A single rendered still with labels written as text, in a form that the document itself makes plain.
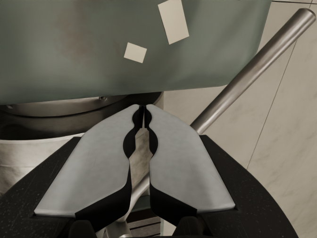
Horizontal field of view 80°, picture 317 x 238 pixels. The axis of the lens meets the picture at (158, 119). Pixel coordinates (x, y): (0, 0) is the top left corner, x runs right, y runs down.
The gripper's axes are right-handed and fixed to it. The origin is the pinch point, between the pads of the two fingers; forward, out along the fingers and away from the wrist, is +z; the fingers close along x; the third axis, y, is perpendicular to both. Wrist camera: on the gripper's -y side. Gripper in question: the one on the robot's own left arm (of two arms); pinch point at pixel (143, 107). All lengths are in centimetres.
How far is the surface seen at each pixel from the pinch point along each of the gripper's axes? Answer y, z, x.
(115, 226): 13.1, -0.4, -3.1
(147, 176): 7.8, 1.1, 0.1
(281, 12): -1, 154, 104
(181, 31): -4.0, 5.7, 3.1
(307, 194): 267, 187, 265
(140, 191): 9.5, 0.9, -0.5
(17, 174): 10.9, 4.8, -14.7
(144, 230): 77, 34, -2
